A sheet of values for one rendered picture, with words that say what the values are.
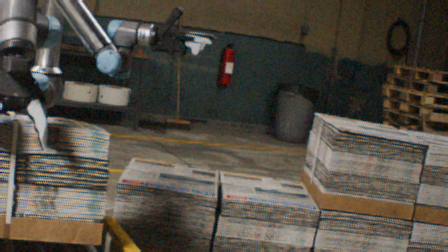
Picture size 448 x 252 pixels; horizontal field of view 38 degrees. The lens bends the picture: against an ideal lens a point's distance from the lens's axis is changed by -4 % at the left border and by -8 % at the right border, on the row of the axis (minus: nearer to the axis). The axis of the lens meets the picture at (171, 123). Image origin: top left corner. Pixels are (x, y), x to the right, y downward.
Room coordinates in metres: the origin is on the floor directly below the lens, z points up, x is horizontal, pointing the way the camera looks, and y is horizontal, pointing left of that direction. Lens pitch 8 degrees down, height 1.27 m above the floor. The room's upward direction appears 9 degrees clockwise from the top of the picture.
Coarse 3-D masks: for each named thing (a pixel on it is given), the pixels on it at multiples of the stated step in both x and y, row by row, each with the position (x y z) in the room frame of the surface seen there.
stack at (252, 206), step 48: (144, 192) 1.82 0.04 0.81; (192, 192) 1.82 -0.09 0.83; (240, 192) 1.90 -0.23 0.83; (288, 192) 1.99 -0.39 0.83; (144, 240) 1.82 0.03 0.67; (192, 240) 1.82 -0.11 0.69; (240, 240) 1.82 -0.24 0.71; (288, 240) 1.81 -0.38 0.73; (336, 240) 1.81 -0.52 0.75; (384, 240) 1.81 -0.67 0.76; (432, 240) 1.80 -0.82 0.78
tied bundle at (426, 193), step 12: (408, 132) 2.10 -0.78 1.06; (420, 132) 2.15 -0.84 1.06; (432, 144) 1.85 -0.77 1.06; (444, 144) 1.90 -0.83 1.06; (432, 156) 1.80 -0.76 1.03; (444, 156) 1.80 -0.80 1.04; (432, 168) 1.80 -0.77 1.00; (444, 168) 1.80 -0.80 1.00; (420, 180) 1.82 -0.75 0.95; (432, 180) 1.80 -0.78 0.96; (444, 180) 1.80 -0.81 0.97; (420, 192) 1.80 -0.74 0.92; (432, 192) 1.80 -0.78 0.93; (444, 192) 1.79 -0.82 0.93; (420, 204) 1.80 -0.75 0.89; (432, 204) 1.80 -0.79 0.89; (444, 204) 1.79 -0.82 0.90
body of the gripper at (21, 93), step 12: (0, 48) 1.23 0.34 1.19; (12, 48) 1.22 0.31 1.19; (24, 48) 1.23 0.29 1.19; (0, 72) 1.19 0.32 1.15; (0, 84) 1.17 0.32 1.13; (12, 84) 1.18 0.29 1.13; (24, 84) 1.19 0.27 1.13; (0, 96) 1.17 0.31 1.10; (12, 96) 1.17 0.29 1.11; (24, 96) 1.18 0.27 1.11; (12, 108) 1.22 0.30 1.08; (24, 108) 1.21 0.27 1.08
